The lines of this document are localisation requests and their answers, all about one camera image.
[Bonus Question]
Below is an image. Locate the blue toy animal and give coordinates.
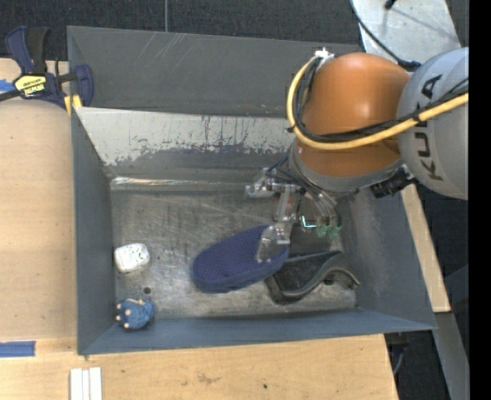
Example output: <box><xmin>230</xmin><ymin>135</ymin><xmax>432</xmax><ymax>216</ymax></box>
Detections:
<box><xmin>115</xmin><ymin>297</ymin><xmax>156</xmax><ymax>331</ymax></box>

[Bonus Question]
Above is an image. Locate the black cylinder on white bracket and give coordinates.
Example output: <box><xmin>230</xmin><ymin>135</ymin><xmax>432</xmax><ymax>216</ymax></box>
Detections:
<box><xmin>368</xmin><ymin>167</ymin><xmax>415</xmax><ymax>200</ymax></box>

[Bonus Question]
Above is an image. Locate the dark blue cloth pouch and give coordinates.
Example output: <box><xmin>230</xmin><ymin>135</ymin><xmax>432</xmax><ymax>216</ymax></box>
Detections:
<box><xmin>190</xmin><ymin>224</ymin><xmax>290</xmax><ymax>295</ymax></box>

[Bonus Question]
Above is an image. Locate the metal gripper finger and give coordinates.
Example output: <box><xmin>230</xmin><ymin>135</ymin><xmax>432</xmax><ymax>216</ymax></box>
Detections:
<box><xmin>255</xmin><ymin>222</ymin><xmax>292</xmax><ymax>264</ymax></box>
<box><xmin>243</xmin><ymin>180</ymin><xmax>279</xmax><ymax>200</ymax></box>

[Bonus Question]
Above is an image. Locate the black curved shoe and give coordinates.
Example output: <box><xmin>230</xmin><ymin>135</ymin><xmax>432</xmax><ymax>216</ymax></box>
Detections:
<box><xmin>264</xmin><ymin>251</ymin><xmax>361</xmax><ymax>304</ymax></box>

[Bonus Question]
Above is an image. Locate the grey metal bin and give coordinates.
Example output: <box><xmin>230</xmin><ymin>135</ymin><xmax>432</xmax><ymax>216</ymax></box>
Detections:
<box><xmin>66</xmin><ymin>25</ymin><xmax>438</xmax><ymax>356</ymax></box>

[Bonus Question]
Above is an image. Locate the white speckled box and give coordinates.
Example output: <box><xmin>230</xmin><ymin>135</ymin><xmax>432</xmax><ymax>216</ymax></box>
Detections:
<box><xmin>113</xmin><ymin>242</ymin><xmax>152</xmax><ymax>274</ymax></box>

